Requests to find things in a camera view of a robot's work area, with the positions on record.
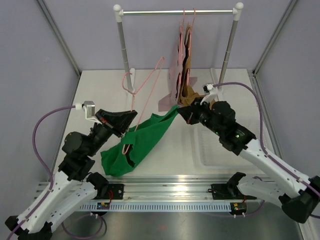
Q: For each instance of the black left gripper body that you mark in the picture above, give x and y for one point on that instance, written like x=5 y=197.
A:
x=100 y=134

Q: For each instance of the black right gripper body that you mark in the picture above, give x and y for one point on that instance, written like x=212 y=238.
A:
x=205 y=113

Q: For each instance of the green tank top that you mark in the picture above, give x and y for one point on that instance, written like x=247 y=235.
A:
x=137 y=143

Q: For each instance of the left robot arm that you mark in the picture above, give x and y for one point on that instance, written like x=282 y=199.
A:
x=73 y=184

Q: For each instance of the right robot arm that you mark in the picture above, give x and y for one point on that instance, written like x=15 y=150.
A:
x=294 y=192

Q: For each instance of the brown tank top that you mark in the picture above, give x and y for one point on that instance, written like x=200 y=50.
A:
x=186 y=94

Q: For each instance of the pink tank top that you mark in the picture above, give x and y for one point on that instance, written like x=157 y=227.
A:
x=170 y=100

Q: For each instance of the pink hanger with brown top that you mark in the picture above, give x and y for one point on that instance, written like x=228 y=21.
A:
x=189 y=48

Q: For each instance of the white plastic basket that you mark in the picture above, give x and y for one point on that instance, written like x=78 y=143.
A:
x=208 y=153

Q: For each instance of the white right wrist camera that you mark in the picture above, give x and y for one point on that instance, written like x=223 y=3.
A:
x=212 y=93

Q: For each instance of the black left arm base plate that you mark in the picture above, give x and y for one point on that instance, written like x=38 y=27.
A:
x=113 y=191

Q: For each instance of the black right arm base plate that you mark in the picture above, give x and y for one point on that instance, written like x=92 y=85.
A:
x=225 y=191

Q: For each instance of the aluminium mounting rail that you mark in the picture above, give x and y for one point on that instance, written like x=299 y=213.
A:
x=173 y=188

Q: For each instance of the white slotted cable duct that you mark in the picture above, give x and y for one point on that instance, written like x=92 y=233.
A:
x=156 y=207

